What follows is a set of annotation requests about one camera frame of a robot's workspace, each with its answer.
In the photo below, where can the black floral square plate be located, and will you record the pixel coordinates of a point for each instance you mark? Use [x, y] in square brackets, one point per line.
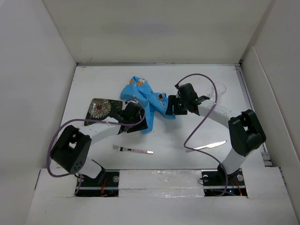
[100, 109]

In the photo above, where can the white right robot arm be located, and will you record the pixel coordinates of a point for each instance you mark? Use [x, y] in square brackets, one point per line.
[245, 130]

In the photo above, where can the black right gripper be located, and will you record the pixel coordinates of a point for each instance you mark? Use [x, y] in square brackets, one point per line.
[172, 100]

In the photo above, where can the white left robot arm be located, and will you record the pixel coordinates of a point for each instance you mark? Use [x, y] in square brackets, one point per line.
[69, 146]

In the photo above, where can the pink handled knife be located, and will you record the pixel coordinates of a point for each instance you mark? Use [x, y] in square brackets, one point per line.
[208, 146]

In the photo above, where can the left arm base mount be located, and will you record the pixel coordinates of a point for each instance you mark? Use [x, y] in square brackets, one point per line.
[105, 185]

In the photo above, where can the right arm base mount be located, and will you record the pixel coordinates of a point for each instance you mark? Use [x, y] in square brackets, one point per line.
[214, 183]

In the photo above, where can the pink handled fork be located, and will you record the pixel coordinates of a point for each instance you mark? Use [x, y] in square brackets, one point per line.
[123, 149]

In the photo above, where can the blue space print cloth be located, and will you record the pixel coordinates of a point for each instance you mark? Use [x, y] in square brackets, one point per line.
[139, 89]

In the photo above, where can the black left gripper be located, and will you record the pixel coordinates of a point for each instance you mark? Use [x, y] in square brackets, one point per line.
[140, 126]

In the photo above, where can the clear drinking glass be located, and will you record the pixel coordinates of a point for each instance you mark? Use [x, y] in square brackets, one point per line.
[217, 91]

